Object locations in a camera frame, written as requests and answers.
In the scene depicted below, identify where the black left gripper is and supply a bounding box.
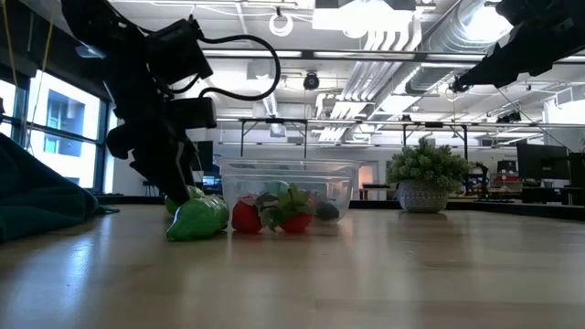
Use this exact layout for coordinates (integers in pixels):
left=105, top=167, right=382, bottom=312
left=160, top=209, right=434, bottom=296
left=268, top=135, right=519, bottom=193
left=105, top=90, right=197, bottom=206

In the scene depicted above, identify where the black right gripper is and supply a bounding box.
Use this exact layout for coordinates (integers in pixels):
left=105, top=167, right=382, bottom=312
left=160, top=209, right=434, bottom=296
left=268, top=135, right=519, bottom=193
left=450, top=22, right=585, bottom=91

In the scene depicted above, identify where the green toy cabbage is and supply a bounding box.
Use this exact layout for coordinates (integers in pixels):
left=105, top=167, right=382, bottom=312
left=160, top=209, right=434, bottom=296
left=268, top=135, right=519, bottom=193
left=164, top=185, right=206, bottom=216

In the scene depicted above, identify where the green pepper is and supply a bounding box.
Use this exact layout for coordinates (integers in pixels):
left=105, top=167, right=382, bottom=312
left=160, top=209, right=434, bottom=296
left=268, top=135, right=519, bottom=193
left=165, top=195, right=230, bottom=242

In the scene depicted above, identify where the dark toy grape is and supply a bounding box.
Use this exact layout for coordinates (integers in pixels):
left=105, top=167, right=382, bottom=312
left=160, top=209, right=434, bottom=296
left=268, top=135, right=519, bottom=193
left=315, top=202, right=341, bottom=221

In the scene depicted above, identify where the clear plastic tupperware container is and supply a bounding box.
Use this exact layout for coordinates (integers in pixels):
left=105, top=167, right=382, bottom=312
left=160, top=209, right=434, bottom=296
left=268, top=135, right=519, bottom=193
left=218, top=157, right=362, bottom=226

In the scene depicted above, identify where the black computer monitor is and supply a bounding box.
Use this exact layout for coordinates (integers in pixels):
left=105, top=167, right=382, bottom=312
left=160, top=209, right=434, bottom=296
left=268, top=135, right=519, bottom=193
left=191, top=140, right=215, bottom=173
left=516, top=143, right=570, bottom=180
left=569, top=153, right=585, bottom=188

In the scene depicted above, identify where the green potted succulent plant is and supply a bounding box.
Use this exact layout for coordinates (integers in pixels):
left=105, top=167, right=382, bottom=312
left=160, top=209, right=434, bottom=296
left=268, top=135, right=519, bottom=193
left=386, top=136, right=472, bottom=214

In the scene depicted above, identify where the black chair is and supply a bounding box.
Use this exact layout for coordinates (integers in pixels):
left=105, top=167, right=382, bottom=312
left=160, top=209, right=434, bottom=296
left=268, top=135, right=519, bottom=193
left=463, top=162, right=490, bottom=197

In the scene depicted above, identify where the large window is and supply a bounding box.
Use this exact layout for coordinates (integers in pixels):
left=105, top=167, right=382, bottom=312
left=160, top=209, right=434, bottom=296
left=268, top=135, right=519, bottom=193
left=0, top=68, right=111, bottom=193

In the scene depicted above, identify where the dark green cloth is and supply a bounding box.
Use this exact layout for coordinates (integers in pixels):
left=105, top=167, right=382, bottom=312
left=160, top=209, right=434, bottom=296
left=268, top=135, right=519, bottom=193
left=0, top=132, right=120, bottom=243

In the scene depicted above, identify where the silver ventilation duct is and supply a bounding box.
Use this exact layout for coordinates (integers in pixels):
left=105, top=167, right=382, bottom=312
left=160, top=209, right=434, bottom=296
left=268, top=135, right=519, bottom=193
left=342, top=0, right=517, bottom=118

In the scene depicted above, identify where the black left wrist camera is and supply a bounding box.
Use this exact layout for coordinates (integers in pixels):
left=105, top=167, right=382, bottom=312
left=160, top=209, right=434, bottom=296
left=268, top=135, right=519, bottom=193
left=166, top=97, right=218, bottom=131

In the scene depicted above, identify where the black raised desk frame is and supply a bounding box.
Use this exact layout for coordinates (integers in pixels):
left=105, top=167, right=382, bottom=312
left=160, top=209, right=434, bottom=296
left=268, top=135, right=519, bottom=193
left=337, top=119, right=585, bottom=161
left=214, top=116, right=312, bottom=159

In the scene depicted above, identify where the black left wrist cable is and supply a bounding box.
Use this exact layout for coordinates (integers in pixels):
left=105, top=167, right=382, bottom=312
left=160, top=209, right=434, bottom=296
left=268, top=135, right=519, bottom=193
left=171, top=34, right=282, bottom=102

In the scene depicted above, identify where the thin yellow cable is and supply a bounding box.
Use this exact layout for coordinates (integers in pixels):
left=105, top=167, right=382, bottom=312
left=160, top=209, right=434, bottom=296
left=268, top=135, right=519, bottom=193
left=25, top=16, right=55, bottom=154
left=1, top=0, right=19, bottom=88

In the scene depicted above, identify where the white ceiling ring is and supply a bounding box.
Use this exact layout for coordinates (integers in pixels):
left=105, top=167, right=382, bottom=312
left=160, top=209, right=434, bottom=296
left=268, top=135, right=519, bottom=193
left=268, top=12, right=294, bottom=37

